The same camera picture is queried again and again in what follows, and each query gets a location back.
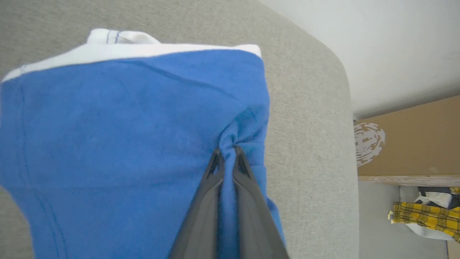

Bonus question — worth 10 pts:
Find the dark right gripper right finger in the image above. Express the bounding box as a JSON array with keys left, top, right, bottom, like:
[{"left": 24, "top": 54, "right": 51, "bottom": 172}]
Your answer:
[{"left": 233, "top": 145, "right": 290, "bottom": 259}]

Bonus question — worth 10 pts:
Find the yellow plaid cloth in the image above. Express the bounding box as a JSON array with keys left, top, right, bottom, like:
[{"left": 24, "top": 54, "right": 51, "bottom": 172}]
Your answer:
[{"left": 387, "top": 187, "right": 460, "bottom": 244}]

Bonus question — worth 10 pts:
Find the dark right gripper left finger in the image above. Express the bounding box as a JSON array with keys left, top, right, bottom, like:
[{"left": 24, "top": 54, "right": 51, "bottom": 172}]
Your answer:
[{"left": 168, "top": 147, "right": 226, "bottom": 259}]

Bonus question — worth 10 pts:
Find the white cloth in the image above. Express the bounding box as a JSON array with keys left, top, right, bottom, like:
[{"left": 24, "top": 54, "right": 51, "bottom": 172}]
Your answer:
[{"left": 405, "top": 191, "right": 460, "bottom": 241}]

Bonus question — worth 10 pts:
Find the brown cardboard box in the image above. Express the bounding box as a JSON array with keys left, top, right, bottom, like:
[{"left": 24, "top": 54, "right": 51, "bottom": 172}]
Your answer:
[{"left": 353, "top": 95, "right": 460, "bottom": 187}]

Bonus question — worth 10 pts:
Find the dark grey cloth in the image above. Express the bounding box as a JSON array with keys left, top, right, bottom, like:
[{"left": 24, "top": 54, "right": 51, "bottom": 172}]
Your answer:
[{"left": 418, "top": 186, "right": 460, "bottom": 210}]

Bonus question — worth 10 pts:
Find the blue garment white trim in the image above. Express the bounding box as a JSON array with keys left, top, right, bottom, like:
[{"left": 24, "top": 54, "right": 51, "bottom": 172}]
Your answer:
[{"left": 0, "top": 28, "right": 286, "bottom": 259}]

